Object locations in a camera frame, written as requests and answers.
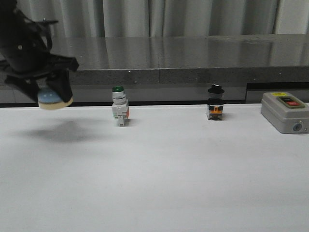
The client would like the green pushbutton switch white body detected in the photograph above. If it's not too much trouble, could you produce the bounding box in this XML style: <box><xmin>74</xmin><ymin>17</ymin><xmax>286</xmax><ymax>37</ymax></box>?
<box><xmin>112</xmin><ymin>86</ymin><xmax>129</xmax><ymax>126</ymax></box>

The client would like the grey on off switch box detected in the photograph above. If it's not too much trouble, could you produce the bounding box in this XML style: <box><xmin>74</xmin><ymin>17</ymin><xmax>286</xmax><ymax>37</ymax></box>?
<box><xmin>261</xmin><ymin>92</ymin><xmax>309</xmax><ymax>134</ymax></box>

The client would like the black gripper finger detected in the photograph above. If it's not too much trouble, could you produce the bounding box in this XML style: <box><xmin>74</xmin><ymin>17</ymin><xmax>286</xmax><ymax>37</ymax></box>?
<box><xmin>4</xmin><ymin>75</ymin><xmax>40</xmax><ymax>102</ymax></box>
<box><xmin>46</xmin><ymin>70</ymin><xmax>73</xmax><ymax>102</ymax></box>

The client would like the dark granite counter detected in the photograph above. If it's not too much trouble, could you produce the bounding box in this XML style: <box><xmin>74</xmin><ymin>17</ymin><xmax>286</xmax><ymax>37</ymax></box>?
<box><xmin>52</xmin><ymin>34</ymin><xmax>309</xmax><ymax>106</ymax></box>

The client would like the black rotary selector switch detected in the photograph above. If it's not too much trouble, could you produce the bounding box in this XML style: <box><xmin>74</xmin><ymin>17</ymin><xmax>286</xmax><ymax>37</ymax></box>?
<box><xmin>206</xmin><ymin>84</ymin><xmax>225</xmax><ymax>120</ymax></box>

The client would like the grey curtain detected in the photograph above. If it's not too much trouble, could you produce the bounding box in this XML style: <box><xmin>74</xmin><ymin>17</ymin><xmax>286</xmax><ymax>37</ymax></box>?
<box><xmin>17</xmin><ymin>0</ymin><xmax>309</xmax><ymax>37</ymax></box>

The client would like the blue call bell cream base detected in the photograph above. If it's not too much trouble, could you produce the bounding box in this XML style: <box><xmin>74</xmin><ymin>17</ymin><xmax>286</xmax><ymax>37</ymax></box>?
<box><xmin>37</xmin><ymin>87</ymin><xmax>73</xmax><ymax>110</ymax></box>

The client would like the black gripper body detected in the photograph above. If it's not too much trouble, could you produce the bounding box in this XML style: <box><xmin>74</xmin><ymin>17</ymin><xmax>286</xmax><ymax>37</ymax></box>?
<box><xmin>0</xmin><ymin>0</ymin><xmax>79</xmax><ymax>78</ymax></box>

